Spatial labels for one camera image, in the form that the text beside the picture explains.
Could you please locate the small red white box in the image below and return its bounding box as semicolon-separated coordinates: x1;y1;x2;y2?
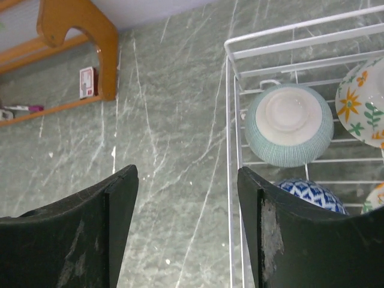
79;67;97;100

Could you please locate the white wire dish rack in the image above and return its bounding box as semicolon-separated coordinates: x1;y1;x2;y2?
224;1;383;287

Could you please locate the pink white pen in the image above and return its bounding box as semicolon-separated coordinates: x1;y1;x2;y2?
4;105;44;113

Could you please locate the pale green ribbed bowl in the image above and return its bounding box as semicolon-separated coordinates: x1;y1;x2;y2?
244;84;334;168

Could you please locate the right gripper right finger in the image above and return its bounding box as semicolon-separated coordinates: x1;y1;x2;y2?
237;167;383;287

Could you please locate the orange flower bowl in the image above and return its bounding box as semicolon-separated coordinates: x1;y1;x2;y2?
335;56;383;149
361;183;384;214

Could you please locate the red patterned bowl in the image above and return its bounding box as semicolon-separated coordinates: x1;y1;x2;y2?
274;178;349;215

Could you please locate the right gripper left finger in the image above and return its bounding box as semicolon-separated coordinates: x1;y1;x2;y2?
1;165;139;287

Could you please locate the wooden shelf rack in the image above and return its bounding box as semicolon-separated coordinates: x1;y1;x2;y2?
1;1;119;129

